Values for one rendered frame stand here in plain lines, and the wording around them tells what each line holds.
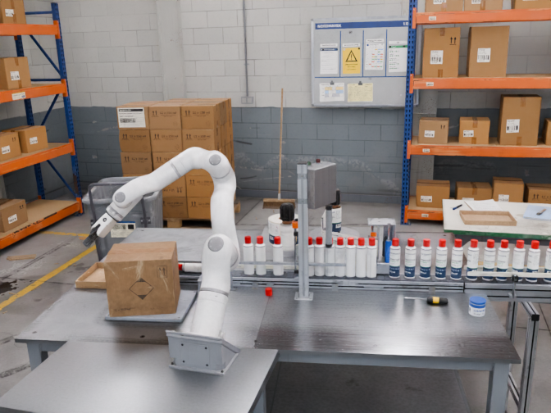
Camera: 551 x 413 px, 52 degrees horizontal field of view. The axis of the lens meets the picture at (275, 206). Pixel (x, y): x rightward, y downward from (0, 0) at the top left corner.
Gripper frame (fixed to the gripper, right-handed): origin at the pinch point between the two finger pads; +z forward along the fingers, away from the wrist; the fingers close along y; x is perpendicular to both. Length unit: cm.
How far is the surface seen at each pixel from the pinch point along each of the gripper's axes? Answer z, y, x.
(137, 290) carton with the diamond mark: 2.0, 5.9, -30.1
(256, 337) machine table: -18, -5, -84
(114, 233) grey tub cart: 11, 230, 59
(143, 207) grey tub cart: -22, 216, 52
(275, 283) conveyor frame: -42, 38, -74
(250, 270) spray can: -39, 40, -61
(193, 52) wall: -207, 438, 204
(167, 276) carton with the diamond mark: -11.7, 3.8, -36.4
